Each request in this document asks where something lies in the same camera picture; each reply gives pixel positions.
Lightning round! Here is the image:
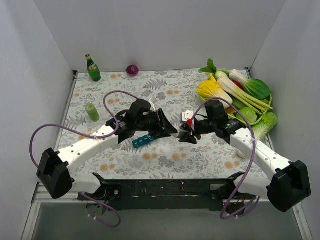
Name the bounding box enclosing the white pill bottle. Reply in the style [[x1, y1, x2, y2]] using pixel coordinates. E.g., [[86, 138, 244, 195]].
[[172, 131, 183, 139]]

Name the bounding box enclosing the teal pill organizer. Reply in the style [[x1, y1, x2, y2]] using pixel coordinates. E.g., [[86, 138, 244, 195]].
[[132, 134, 155, 149]]

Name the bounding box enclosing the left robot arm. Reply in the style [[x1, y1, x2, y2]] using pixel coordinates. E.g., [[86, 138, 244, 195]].
[[37, 99, 178, 200]]

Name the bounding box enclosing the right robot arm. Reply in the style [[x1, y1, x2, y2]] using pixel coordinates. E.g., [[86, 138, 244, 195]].
[[178, 100, 311, 212]]

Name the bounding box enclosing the yellow napa cabbage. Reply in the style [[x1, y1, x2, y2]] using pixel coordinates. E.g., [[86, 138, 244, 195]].
[[197, 74, 233, 104]]

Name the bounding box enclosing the floral table mat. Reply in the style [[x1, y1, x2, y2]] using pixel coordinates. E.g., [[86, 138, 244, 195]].
[[58, 70, 265, 179]]

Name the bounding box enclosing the purple onion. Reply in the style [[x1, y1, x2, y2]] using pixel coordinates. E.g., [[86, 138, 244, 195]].
[[126, 65, 140, 76]]

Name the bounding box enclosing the red pepper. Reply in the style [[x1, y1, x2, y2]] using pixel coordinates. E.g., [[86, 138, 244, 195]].
[[232, 80, 244, 91]]

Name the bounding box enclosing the green can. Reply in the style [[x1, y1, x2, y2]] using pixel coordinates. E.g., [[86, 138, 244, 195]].
[[85, 103, 100, 122]]

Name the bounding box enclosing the parsley leaf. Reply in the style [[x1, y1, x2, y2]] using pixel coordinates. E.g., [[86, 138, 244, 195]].
[[198, 58, 217, 74]]

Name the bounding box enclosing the green lettuce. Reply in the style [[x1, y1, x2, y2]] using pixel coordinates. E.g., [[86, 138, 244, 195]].
[[226, 98, 274, 126]]

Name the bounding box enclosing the bok choy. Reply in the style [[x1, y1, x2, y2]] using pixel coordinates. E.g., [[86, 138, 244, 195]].
[[229, 69, 271, 100]]

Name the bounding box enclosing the green glass bottle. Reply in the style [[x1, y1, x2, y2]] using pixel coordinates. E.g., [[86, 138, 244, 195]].
[[85, 54, 101, 82]]

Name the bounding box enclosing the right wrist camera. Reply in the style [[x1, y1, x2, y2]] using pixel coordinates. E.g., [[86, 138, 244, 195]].
[[181, 110, 194, 127]]

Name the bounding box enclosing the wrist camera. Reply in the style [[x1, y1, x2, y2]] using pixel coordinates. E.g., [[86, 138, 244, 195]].
[[148, 97, 158, 112], [181, 110, 194, 127]]

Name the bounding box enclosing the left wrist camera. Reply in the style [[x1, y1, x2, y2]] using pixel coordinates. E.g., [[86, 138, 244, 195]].
[[148, 97, 158, 112]]

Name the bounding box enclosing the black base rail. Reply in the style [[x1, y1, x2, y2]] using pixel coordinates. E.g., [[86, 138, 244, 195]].
[[77, 172, 243, 211]]

